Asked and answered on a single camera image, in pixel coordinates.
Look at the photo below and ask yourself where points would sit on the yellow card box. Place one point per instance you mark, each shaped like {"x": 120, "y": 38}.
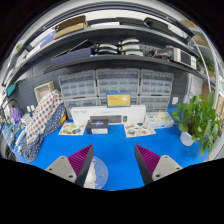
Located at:
{"x": 118, "y": 99}

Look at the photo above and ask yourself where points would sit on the white mesh basket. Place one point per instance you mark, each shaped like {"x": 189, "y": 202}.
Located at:
{"x": 44, "y": 91}

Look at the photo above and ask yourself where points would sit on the dark metal shelf unit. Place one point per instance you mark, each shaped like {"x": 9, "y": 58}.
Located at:
{"x": 110, "y": 60}

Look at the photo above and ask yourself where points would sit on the long white keyboard box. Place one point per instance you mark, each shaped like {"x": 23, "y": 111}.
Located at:
{"x": 83, "y": 112}

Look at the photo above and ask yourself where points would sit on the checkered polka-dot cloth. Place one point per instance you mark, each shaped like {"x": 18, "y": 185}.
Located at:
{"x": 41, "y": 123}

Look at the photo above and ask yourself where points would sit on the white blue glove box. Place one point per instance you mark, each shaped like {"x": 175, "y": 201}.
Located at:
{"x": 160, "y": 121}

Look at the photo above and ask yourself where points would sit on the white computer mouse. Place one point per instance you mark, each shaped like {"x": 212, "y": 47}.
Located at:
{"x": 90, "y": 178}

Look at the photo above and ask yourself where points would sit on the round blue rabbit mouse pad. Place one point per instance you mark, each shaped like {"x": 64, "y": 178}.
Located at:
{"x": 102, "y": 171}

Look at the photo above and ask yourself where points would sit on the green plant in white pot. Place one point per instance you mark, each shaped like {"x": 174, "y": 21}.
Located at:
{"x": 196, "y": 120}

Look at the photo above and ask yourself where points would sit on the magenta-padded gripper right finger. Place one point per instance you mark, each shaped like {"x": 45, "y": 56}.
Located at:
{"x": 150, "y": 161}

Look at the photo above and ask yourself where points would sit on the small black box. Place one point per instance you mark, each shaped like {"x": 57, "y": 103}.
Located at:
{"x": 97, "y": 127}

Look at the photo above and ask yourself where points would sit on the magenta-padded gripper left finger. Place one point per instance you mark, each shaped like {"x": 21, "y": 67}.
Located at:
{"x": 78, "y": 160}

